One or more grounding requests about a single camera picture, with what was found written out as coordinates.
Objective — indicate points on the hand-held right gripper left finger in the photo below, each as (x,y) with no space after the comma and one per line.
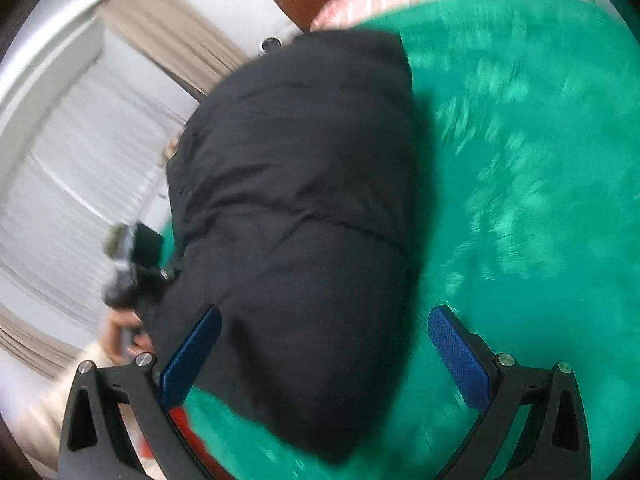
(192,355)

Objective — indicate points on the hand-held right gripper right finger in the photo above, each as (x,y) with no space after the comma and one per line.
(457,355)

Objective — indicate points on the black puffer jacket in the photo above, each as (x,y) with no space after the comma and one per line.
(300,210)

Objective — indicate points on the person's left hand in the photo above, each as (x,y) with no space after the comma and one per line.
(120,335)

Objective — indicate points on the red cloth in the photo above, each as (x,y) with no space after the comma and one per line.
(187,435)

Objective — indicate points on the white sheer curtain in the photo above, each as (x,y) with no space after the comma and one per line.
(75,185)

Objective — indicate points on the beige curtain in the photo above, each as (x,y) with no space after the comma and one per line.
(35,345)
(165,30)

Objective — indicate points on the green bedspread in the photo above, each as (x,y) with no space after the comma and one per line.
(500,160)

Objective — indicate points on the small white round appliance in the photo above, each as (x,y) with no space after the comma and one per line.
(271,44)

